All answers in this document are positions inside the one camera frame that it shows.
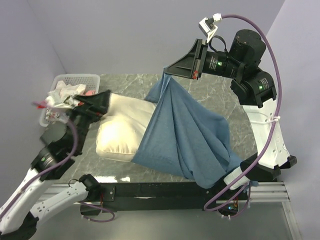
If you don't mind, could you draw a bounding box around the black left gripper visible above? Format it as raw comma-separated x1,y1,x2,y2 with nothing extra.
62,88,111,153

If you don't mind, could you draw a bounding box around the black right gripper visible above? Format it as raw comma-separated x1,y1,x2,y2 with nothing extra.
164,38,244,79

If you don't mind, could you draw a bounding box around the cream pillow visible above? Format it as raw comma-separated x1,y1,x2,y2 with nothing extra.
96,93,156,162

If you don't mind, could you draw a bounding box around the blue pillowcase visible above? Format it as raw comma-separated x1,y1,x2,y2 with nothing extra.
132,73,248,189

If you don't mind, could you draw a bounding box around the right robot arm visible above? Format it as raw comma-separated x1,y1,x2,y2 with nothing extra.
164,29,297,200

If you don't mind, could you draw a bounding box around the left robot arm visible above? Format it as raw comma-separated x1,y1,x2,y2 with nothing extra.
0,90,112,240

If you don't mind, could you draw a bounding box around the pink cloth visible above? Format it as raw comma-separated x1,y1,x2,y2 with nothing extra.
83,90,96,96

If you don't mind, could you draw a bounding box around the white plastic basket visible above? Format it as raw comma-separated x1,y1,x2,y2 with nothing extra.
39,73,101,127

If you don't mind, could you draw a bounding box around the white printed cloth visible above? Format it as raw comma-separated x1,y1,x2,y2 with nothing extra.
44,80,87,123

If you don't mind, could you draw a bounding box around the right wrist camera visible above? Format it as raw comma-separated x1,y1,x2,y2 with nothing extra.
198,13,222,44

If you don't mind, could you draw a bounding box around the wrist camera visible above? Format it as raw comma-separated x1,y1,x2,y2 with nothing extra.
31,91,72,111
198,13,222,44

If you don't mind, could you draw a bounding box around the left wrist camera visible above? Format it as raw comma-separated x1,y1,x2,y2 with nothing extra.
31,91,72,111

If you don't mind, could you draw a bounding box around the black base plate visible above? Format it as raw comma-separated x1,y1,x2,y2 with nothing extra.
98,181,238,213

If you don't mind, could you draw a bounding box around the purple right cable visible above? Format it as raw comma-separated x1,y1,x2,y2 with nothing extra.
203,13,282,221

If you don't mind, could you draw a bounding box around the purple cable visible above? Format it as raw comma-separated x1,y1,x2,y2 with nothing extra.
0,119,116,223
203,13,282,221

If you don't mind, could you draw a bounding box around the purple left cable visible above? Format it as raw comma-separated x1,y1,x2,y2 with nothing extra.
0,119,116,223

